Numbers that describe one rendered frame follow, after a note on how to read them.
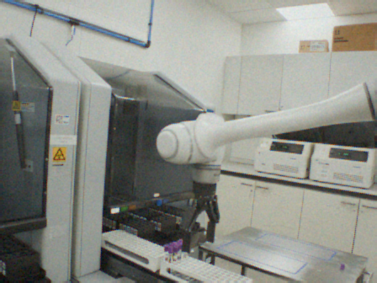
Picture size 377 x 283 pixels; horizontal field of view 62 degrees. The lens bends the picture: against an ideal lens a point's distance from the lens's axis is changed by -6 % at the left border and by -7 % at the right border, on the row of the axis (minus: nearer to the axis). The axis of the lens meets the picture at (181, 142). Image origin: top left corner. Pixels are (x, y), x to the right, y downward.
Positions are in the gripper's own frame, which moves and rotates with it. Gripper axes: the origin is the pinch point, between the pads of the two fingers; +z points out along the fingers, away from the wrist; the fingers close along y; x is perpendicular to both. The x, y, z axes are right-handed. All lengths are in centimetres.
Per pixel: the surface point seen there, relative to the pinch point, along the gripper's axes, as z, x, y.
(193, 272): 8.5, -1.4, -3.2
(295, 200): 25, 39, 229
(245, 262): 12.7, -5.4, 26.1
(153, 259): 8.9, 14.3, -4.9
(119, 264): 15.5, 29.2, -6.7
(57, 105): -40, 38, -30
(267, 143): -27, 77, 235
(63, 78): -49, 38, -28
